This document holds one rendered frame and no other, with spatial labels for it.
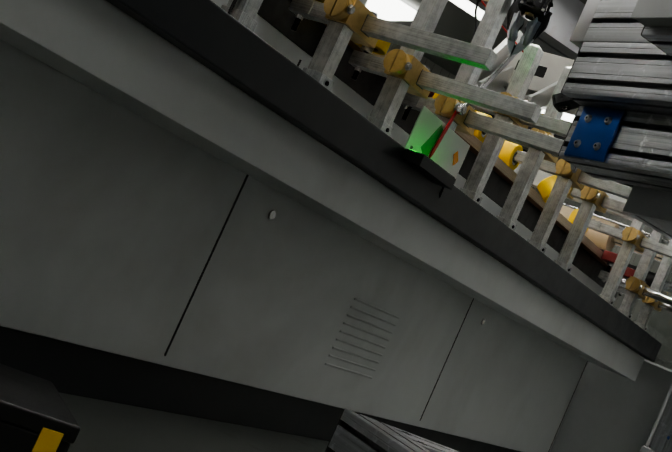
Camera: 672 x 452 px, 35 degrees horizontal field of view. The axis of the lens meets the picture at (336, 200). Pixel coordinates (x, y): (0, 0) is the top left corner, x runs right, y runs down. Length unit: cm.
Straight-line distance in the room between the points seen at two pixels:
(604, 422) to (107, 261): 300
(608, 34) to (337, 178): 63
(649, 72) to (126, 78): 76
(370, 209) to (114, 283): 55
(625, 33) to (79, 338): 108
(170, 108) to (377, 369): 143
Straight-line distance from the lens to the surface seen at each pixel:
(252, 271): 229
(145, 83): 161
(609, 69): 167
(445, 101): 232
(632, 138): 163
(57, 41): 149
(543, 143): 228
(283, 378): 255
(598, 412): 461
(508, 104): 206
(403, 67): 210
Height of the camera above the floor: 40
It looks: 4 degrees up
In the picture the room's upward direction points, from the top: 24 degrees clockwise
